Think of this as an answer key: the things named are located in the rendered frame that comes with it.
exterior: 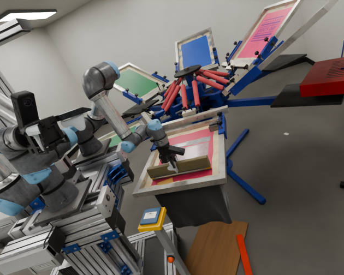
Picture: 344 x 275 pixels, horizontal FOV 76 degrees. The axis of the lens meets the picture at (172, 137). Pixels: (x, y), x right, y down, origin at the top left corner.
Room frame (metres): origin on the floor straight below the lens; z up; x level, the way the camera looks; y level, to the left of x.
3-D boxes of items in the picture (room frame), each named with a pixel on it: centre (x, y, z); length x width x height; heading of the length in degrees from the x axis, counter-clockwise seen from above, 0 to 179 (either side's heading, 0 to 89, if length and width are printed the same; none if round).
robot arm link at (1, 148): (0.68, 0.45, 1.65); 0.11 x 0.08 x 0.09; 57
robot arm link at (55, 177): (0.93, 0.60, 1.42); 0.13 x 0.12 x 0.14; 147
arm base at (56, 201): (0.94, 0.60, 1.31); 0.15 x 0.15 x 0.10
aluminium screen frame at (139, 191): (1.40, -0.05, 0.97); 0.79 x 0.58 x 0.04; 158
